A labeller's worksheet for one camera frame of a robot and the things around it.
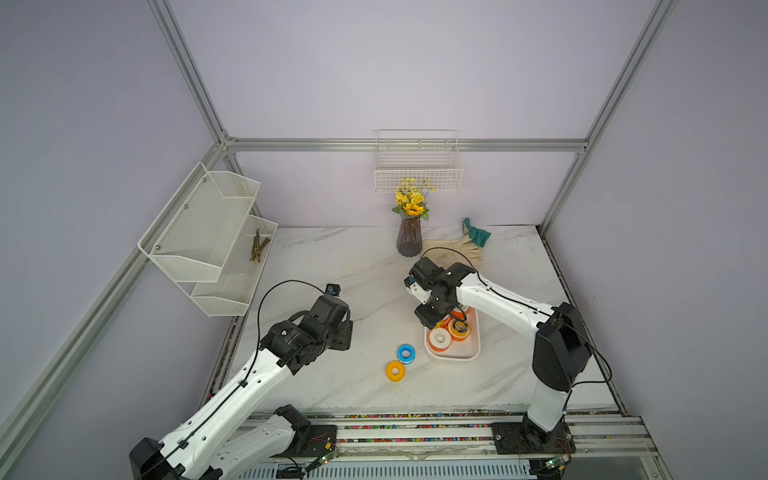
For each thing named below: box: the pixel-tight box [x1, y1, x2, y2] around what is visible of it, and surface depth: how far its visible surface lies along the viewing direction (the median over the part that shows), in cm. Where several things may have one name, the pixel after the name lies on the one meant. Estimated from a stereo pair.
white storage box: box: [424, 307, 481, 361], surface depth 92 cm
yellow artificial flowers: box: [391, 177, 437, 221], surface depth 97 cm
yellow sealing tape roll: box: [386, 361, 406, 383], surface depth 86 cm
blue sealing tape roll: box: [396, 344, 416, 365], surface depth 90 cm
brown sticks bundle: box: [249, 228, 271, 263], surface depth 98 cm
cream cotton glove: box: [420, 236, 483, 267], surface depth 116 cm
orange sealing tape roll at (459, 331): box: [448, 322, 471, 342], surface depth 92 cm
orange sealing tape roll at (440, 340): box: [428, 328, 452, 353], surface depth 92 cm
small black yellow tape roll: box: [452, 319, 469, 333], surface depth 92 cm
